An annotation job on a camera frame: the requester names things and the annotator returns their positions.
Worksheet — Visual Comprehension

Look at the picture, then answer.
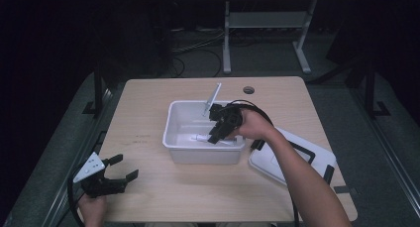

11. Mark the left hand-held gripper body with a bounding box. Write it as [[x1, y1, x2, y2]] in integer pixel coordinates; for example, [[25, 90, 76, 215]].
[[72, 151, 129, 199]]

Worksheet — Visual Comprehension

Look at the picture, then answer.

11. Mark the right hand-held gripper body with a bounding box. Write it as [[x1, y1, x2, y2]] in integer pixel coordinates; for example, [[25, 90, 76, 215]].
[[201, 82, 245, 135]]

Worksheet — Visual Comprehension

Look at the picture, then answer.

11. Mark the white ointment tube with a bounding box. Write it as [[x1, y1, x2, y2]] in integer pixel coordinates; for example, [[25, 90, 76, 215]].
[[190, 133, 240, 148]]

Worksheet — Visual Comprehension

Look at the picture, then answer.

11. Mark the white plastic storage box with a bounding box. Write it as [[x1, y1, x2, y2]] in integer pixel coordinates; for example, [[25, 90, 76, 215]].
[[161, 99, 248, 166]]

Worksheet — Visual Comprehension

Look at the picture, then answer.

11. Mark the white lid with black handle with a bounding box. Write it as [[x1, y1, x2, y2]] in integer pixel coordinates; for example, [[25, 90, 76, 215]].
[[248, 127, 338, 187]]

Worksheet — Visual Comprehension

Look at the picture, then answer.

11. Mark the person's left hand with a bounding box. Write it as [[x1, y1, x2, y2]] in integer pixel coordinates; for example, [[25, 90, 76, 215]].
[[76, 192, 109, 227]]

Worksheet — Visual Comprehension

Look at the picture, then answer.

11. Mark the person's right hand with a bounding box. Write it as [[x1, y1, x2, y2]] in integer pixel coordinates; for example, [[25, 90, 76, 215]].
[[230, 107, 277, 142]]

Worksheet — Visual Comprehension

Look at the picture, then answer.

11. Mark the grey tape piece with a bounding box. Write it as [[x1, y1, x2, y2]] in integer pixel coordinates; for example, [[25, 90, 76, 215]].
[[333, 185, 360, 194]]

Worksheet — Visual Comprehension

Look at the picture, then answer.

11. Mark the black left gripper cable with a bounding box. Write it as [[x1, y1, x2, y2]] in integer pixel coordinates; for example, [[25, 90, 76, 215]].
[[66, 166, 86, 227]]

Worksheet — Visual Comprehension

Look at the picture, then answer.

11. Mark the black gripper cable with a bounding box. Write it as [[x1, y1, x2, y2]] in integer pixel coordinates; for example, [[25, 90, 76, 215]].
[[225, 99, 301, 227], [66, 166, 86, 227]]

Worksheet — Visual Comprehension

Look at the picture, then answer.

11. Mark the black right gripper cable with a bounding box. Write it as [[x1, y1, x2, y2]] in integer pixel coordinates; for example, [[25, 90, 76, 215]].
[[225, 99, 301, 227]]

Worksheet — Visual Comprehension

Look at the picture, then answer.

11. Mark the aluminium floor rail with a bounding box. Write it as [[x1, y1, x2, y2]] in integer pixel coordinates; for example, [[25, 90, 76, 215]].
[[41, 87, 115, 227], [351, 87, 420, 218]]

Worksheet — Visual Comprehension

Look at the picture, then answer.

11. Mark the black metal post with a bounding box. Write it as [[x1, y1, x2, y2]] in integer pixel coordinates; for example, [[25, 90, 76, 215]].
[[82, 61, 108, 117], [363, 62, 391, 118]]

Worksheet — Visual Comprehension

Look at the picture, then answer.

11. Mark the bundle of floor cables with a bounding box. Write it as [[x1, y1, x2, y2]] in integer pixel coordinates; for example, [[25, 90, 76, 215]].
[[169, 27, 226, 78]]

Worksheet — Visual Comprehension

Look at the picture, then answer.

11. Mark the grey metal desk frame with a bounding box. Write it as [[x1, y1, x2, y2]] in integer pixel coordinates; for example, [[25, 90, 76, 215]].
[[222, 0, 319, 75]]

